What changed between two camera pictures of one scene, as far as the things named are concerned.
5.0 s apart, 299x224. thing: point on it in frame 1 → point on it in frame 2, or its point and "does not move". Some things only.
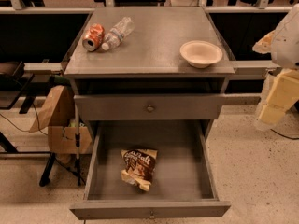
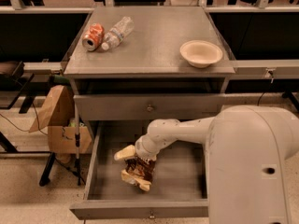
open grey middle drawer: (182, 185) does not move
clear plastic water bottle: (117, 34) does not move
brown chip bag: (138, 167) does not move
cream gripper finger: (263, 46) → (128, 151)
